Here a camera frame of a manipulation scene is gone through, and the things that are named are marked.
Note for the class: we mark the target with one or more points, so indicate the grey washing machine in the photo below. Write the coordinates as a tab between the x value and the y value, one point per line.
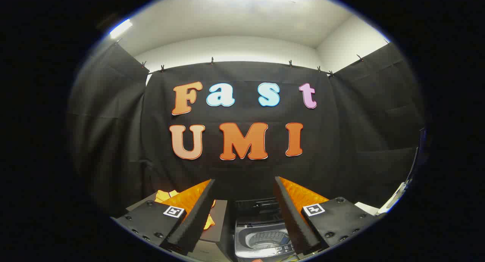
261	241

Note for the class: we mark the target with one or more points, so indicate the fluorescent tube light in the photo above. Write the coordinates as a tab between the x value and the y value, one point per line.
121	28

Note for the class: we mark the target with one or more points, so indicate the yellow polo shirt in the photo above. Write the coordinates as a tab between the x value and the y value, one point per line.
163	195

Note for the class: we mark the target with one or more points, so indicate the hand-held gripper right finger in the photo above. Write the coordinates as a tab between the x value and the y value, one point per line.
291	216

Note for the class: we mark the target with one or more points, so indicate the transparent washing machine lid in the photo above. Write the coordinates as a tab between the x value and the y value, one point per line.
255	209

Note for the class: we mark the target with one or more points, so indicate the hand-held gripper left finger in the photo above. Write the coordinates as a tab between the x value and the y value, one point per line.
197	216

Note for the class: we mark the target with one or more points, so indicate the row of black cloth clips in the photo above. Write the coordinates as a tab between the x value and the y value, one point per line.
212	60

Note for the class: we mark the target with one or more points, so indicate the grey cabinet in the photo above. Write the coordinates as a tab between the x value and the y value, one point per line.
218	228

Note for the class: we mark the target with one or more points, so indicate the white board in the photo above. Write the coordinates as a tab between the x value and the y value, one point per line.
390	203

